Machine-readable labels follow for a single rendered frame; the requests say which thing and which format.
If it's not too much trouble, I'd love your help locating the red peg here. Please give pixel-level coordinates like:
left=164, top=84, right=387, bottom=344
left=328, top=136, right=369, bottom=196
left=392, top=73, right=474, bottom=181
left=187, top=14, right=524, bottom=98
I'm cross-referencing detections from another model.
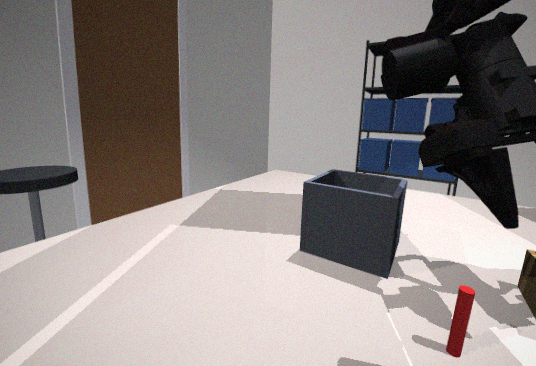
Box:
left=446, top=285, right=475, bottom=358

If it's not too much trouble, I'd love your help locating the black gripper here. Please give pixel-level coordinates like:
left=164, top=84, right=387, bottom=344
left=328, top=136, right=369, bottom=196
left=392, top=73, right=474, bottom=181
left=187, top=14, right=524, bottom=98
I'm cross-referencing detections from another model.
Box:
left=418, top=58, right=536, bottom=229

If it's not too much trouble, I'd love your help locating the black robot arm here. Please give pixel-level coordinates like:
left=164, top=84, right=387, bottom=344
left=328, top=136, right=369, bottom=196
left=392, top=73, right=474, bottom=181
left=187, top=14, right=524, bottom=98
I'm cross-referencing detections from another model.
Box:
left=381, top=0, right=528, bottom=137

